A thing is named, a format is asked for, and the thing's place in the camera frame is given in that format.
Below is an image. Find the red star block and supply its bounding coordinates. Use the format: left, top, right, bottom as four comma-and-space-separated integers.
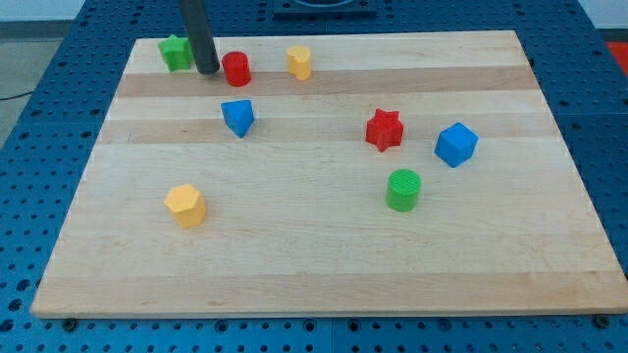
365, 108, 404, 152

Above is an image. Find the green star block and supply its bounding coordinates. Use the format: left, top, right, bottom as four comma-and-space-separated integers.
158, 34, 192, 72

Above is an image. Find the wooden board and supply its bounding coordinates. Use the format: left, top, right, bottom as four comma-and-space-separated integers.
30, 30, 627, 319

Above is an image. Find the green cylinder block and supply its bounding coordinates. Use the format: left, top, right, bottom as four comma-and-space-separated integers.
385, 169, 422, 212

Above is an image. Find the blue triangle block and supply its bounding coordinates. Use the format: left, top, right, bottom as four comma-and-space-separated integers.
221, 100, 255, 138

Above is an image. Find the yellow heart block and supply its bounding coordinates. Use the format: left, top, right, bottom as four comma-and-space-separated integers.
286, 46, 312, 80

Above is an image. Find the yellow hexagon block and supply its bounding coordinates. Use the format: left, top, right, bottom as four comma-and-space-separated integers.
164, 184, 207, 228

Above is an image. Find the red cylinder block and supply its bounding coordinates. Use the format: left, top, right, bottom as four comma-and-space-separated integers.
222, 51, 251, 87

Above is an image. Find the blue cube block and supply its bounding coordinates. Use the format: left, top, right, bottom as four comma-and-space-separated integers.
435, 123, 479, 168

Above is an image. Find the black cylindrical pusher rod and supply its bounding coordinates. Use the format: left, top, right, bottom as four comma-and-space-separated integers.
179, 0, 220, 75

